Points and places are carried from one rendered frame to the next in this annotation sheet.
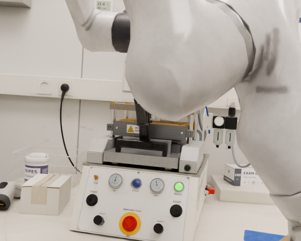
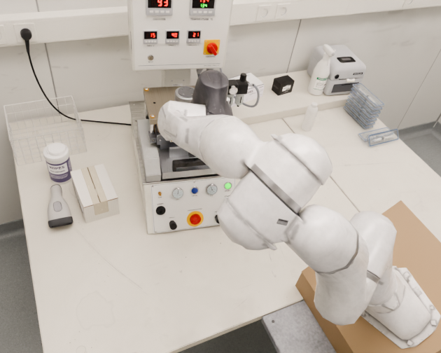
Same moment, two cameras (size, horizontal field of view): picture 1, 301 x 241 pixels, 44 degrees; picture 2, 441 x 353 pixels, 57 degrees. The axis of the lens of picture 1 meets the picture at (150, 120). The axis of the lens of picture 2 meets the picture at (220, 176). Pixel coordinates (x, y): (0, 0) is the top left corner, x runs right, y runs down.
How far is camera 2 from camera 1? 0.96 m
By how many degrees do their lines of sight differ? 52
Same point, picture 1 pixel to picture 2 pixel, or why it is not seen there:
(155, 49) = (348, 318)
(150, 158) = (204, 171)
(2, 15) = not seen: outside the picture
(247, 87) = not seen: hidden behind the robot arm
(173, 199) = (224, 195)
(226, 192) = not seen: hidden behind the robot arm
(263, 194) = (253, 118)
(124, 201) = (187, 204)
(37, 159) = (62, 157)
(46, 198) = (108, 208)
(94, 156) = (153, 177)
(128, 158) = (185, 174)
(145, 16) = (341, 301)
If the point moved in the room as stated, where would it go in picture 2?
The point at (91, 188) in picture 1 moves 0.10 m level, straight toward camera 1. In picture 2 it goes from (157, 202) to (171, 222)
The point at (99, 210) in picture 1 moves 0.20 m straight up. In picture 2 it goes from (169, 216) to (170, 176)
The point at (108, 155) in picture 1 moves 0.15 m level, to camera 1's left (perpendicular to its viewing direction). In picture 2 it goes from (166, 175) to (122, 186)
